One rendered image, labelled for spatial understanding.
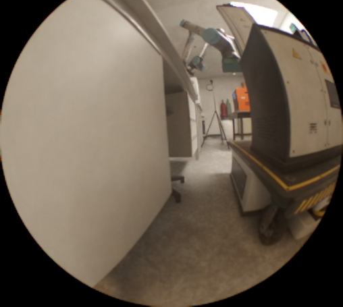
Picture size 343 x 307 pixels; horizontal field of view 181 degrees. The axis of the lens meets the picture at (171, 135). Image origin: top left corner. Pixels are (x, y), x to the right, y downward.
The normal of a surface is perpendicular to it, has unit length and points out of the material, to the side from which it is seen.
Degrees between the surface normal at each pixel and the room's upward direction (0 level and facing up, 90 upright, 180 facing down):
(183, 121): 90
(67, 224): 90
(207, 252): 0
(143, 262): 0
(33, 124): 90
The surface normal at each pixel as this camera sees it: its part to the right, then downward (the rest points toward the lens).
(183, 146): -0.32, 0.08
